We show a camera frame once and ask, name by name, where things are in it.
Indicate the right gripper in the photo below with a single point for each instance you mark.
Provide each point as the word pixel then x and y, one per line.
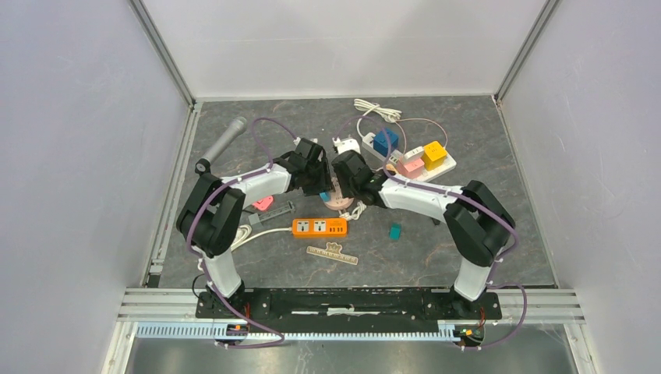
pixel 345 193

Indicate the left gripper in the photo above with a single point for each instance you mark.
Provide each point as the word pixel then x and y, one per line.
pixel 323 185

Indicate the pink round socket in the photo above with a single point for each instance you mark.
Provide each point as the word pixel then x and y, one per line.
pixel 337 200

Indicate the orange power strip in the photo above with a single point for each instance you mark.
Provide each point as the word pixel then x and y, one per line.
pixel 320 228

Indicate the pink adapter plug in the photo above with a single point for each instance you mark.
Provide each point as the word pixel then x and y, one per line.
pixel 264 204

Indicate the white adapter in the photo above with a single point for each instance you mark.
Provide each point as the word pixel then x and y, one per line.
pixel 412 155

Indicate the yellow cube socket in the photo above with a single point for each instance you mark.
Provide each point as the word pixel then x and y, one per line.
pixel 434 155

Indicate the long white power strip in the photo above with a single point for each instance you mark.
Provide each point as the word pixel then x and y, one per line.
pixel 449 164

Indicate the blue adapter plug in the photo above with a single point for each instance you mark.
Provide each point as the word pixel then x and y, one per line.
pixel 325 196

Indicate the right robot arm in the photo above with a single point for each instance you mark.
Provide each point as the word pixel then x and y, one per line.
pixel 481 228

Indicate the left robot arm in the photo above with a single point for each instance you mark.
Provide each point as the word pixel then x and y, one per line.
pixel 211 214

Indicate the blue cube socket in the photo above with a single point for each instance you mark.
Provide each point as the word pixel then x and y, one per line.
pixel 386 140

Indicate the pink cube socket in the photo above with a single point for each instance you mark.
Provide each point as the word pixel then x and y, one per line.
pixel 411 169

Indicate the white power strip with USB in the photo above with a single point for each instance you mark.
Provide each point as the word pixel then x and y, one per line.
pixel 367 144

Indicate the teal small block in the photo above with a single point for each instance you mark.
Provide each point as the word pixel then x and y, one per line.
pixel 395 232

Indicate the grey lego truss piece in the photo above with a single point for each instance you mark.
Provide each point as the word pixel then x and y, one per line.
pixel 257 219

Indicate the wooden comb ruler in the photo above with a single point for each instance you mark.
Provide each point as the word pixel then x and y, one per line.
pixel 334 252

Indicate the silver microphone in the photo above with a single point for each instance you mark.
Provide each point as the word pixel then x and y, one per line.
pixel 236 127

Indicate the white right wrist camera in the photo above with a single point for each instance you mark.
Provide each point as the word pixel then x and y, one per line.
pixel 346 145

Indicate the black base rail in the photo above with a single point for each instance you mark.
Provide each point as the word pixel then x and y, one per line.
pixel 351 310

